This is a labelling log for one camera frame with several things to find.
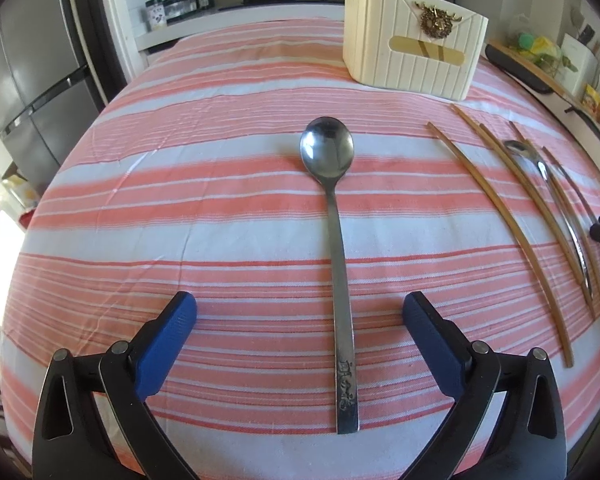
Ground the pink striped tablecloth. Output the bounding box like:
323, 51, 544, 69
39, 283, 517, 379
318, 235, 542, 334
0, 16, 600, 480

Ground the large steel spoon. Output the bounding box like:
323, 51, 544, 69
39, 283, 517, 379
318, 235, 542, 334
300, 116, 361, 435

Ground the grey refrigerator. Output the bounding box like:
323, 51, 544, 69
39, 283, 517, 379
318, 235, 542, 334
0, 0, 108, 198

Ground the black tray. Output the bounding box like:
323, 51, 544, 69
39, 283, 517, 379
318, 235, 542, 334
484, 44, 556, 95

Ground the white knife holder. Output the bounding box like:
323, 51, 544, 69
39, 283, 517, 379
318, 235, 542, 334
559, 24, 600, 100

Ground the row of dark spice jars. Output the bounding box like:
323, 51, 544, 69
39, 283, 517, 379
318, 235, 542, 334
163, 0, 199, 23

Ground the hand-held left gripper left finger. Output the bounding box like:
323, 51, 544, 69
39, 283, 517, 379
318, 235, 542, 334
31, 291, 201, 480

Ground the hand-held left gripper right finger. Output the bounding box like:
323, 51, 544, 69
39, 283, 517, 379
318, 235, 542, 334
401, 291, 569, 480

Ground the cream ribbed utensil holder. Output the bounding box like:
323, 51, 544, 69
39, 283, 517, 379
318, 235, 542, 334
343, 0, 490, 101

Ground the wooden cutting board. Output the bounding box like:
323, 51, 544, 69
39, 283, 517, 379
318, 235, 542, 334
487, 40, 583, 102

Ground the yellow snack packet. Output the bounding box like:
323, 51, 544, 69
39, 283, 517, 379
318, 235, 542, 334
581, 84, 600, 122

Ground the clear plastic bag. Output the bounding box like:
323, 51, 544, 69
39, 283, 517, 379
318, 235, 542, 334
504, 11, 578, 75

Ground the white label spice jar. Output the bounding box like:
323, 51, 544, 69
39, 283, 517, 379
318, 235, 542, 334
145, 0, 168, 31

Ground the slim steel spoon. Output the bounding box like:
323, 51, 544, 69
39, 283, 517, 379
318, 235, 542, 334
502, 139, 594, 297

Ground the white kitchen counter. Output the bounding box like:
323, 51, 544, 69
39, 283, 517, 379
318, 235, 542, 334
129, 2, 347, 52

